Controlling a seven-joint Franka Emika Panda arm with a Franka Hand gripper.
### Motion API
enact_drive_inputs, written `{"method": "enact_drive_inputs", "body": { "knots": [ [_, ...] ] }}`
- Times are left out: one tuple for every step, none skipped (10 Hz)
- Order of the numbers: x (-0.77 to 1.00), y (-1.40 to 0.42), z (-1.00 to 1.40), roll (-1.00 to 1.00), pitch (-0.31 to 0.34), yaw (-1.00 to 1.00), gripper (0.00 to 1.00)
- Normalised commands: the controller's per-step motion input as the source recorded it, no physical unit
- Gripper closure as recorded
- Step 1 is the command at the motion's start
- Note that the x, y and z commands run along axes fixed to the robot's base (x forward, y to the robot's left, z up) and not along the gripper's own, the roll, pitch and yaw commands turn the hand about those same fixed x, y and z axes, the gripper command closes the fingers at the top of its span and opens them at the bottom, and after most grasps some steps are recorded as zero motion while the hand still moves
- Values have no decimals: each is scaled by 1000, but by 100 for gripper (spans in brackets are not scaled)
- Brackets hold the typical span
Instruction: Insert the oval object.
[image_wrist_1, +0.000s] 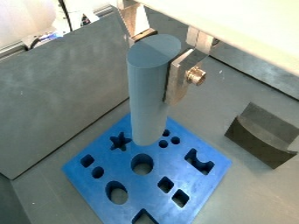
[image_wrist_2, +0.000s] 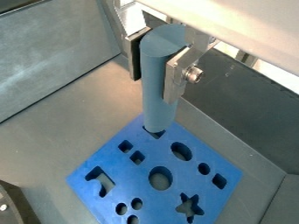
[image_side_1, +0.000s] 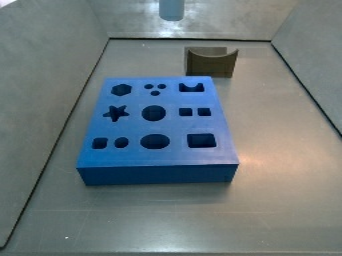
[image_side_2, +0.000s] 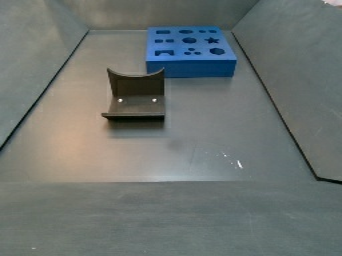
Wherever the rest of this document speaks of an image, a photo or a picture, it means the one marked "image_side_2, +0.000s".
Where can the black curved holder stand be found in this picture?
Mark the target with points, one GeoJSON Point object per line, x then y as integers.
{"type": "Point", "coordinates": [136, 89]}

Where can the blue shape sorter block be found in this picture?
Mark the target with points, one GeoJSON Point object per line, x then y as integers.
{"type": "Point", "coordinates": [189, 51]}

